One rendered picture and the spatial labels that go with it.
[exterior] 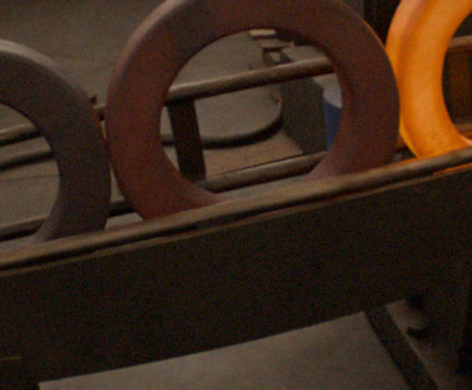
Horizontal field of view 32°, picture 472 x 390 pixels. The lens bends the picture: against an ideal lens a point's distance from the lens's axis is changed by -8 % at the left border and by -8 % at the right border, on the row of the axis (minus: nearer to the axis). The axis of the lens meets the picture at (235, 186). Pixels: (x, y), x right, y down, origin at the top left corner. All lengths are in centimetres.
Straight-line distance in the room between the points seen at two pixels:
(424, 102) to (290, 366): 93
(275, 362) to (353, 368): 13
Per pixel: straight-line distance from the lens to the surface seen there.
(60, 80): 50
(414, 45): 54
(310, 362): 143
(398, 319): 142
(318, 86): 202
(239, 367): 142
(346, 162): 54
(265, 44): 280
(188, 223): 51
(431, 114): 55
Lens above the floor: 83
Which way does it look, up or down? 24 degrees down
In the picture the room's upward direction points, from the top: 2 degrees counter-clockwise
